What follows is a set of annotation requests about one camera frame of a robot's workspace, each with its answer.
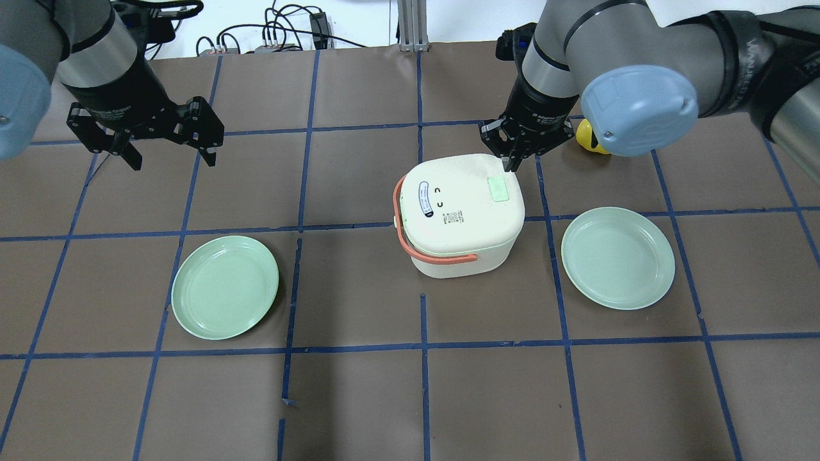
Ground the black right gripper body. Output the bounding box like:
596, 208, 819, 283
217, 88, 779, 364
502, 72, 579, 156

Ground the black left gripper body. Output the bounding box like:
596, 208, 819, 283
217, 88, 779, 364
74, 54, 178, 142

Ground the white rice cooker orange handle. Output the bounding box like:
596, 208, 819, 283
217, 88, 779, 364
393, 152, 526, 280

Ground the green plate near right arm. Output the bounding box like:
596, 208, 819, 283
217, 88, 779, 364
561, 207, 676, 311

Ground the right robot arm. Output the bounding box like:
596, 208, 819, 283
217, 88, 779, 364
479, 1, 818, 181

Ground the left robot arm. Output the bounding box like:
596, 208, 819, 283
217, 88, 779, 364
1, 1, 225, 170

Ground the green plate near left arm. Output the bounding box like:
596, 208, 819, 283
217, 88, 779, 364
170, 234, 279, 341

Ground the yellow bell pepper toy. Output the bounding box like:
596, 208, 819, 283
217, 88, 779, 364
576, 118, 611, 155

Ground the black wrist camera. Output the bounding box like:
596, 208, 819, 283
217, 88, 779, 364
495, 22, 537, 67

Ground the aluminium frame post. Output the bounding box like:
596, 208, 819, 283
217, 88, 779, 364
397, 0, 430, 53

